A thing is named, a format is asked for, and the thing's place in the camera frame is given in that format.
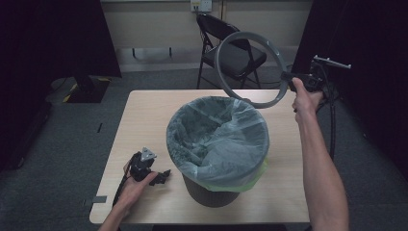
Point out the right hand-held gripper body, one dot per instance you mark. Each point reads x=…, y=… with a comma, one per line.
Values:
x=312, y=78

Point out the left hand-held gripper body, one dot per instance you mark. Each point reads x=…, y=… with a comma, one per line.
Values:
x=141, y=168

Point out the dark plastic trash bin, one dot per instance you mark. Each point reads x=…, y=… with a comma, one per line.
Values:
x=208, y=197

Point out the green printed plastic garbage bag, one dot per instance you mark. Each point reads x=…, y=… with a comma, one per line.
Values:
x=218, y=141

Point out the person's right hand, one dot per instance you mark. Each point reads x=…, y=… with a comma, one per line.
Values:
x=304, y=101

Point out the person's left hand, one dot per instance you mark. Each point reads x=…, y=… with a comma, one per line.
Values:
x=136, y=192

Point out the black folding chair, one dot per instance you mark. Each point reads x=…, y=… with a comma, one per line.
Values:
x=239, y=61

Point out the small black floor tape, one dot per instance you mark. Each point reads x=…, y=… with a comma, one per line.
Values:
x=99, y=127

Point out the dark curtain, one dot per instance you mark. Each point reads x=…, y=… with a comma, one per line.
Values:
x=48, y=48
x=369, y=38

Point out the black stand base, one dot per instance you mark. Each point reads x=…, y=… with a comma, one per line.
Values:
x=88, y=91

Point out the yellow black floor tape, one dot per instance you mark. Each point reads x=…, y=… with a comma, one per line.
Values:
x=70, y=93

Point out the white wall socket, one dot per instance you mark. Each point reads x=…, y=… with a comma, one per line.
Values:
x=201, y=5

